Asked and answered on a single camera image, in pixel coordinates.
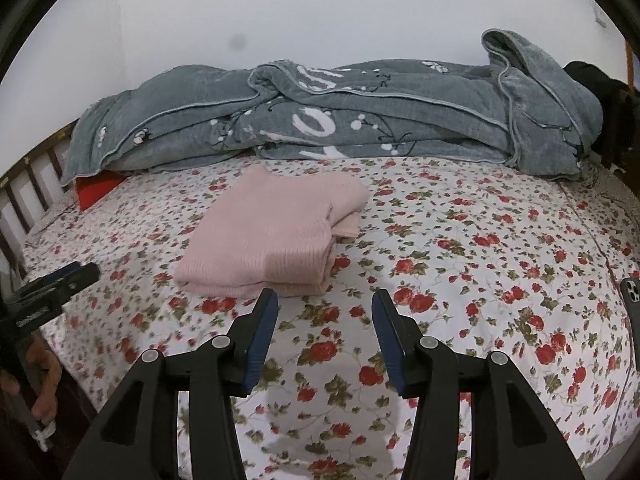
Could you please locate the pink knit sweater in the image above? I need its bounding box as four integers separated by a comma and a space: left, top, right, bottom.
173, 165, 370, 298

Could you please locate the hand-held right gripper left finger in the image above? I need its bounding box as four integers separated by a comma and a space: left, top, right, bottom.
62, 288, 279, 480

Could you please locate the black cloth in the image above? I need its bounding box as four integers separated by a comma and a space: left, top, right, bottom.
564, 60, 623, 97

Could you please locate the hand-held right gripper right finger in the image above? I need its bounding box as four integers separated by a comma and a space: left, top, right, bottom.
371, 289, 586, 480

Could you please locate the wooden slatted bed rail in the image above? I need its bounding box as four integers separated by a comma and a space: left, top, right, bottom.
0, 120, 81, 283

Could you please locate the person's left hand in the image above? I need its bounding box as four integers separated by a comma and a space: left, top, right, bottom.
0, 341, 64, 428

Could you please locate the grey printed blanket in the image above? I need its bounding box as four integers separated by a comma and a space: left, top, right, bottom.
60, 29, 604, 187

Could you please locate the dark smartphone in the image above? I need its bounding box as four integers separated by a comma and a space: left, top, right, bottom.
620, 276, 640, 322

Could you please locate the red pillow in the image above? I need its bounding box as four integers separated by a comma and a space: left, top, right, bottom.
75, 171, 126, 211

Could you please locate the floral bed sheet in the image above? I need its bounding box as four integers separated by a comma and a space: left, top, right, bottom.
22, 157, 640, 480

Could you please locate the wooden door frame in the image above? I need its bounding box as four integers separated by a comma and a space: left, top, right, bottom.
624, 37, 640, 93

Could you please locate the black clothing pile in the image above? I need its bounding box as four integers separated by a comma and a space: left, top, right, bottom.
600, 82, 640, 175

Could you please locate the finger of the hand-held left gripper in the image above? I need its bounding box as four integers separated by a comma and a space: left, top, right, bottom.
17, 261, 101, 312

